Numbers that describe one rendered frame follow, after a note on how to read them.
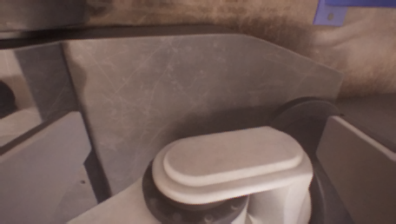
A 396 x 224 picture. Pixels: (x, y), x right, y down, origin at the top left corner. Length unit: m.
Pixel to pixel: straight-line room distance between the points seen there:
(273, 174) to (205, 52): 0.20
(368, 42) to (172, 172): 0.69
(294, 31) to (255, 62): 0.26
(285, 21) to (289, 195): 0.42
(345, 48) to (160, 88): 0.56
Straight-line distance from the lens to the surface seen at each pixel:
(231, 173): 0.25
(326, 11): 0.65
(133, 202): 0.29
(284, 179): 0.27
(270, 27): 0.56
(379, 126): 0.70
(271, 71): 0.38
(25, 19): 0.32
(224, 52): 0.34
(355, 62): 0.78
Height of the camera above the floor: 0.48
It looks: 59 degrees down
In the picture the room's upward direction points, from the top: 153 degrees clockwise
